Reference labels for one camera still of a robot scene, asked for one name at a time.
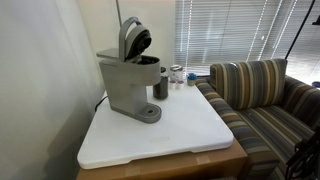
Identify grey coffee machine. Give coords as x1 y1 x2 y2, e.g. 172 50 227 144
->
97 17 162 124

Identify dark glass coffee jar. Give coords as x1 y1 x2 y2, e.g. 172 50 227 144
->
153 67 168 100

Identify clear jar with metal lid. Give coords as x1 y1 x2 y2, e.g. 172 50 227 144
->
169 65 183 82

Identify white table board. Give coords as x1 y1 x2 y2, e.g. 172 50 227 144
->
77 85 234 169

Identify white window blinds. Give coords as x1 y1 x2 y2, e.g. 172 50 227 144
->
174 0 320 84

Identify metal pole stand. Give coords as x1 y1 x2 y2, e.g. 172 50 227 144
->
115 0 122 28

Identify wooden side table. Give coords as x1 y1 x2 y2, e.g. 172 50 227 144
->
76 139 248 180

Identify striped sofa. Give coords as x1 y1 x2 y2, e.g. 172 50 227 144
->
196 59 320 180

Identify black tripod stand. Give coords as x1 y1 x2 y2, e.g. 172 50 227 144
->
285 0 320 180

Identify black power cable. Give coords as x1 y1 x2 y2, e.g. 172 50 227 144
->
94 95 109 113

